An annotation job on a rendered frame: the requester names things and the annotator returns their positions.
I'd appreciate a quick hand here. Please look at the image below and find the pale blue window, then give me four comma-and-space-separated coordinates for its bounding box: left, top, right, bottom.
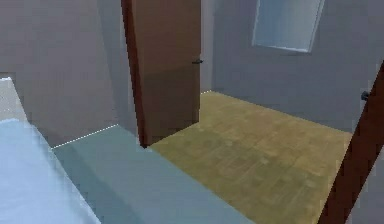
251, 0, 326, 54

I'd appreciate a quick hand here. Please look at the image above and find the dark brown room door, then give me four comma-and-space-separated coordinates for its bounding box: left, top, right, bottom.
317, 59, 384, 224

